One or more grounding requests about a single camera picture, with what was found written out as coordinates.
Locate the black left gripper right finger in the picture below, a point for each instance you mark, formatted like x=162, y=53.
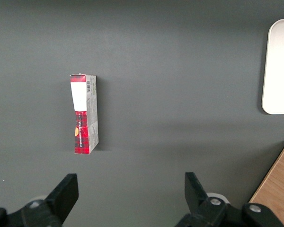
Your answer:
x=198, y=203

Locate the wooden drawer cabinet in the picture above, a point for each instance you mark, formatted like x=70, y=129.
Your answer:
x=278, y=189

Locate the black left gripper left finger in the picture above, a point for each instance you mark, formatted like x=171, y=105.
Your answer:
x=61, y=198

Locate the beige plastic tray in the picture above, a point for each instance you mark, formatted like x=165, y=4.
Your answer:
x=280, y=71

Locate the red plaid cardboard box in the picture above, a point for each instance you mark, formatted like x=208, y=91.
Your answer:
x=84, y=127

